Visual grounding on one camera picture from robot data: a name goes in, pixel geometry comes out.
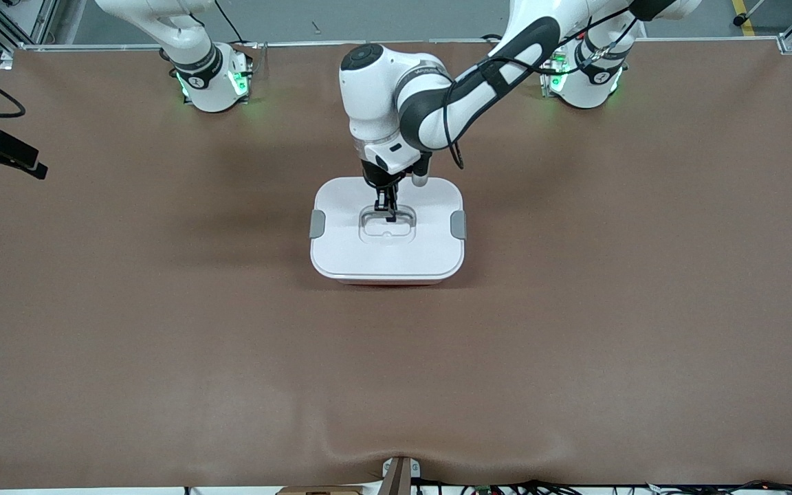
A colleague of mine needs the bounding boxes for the white box lid grey clips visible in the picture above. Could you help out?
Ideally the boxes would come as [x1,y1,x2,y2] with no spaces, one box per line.
[309,176,468,281]

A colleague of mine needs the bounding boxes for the cardboard box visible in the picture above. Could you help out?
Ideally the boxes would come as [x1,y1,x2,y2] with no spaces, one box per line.
[276,485,364,495]

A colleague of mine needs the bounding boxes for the brown table mat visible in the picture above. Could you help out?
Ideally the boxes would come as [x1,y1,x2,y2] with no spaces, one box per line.
[0,40,792,490]

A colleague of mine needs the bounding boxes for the black stand foot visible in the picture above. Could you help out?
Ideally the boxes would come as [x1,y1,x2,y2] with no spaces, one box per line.
[733,0,767,27]

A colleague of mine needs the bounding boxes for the aluminium frame post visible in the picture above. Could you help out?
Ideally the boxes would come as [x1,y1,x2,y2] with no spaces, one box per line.
[0,0,60,69]

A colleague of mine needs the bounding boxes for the aluminium table edge rail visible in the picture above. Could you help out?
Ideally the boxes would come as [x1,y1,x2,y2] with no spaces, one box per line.
[1,37,782,53]

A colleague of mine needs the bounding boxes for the black right base cable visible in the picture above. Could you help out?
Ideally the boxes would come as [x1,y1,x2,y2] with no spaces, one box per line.
[212,0,250,46]

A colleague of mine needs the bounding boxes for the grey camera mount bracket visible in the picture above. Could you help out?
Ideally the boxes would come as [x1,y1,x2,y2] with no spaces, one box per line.
[379,455,421,495]

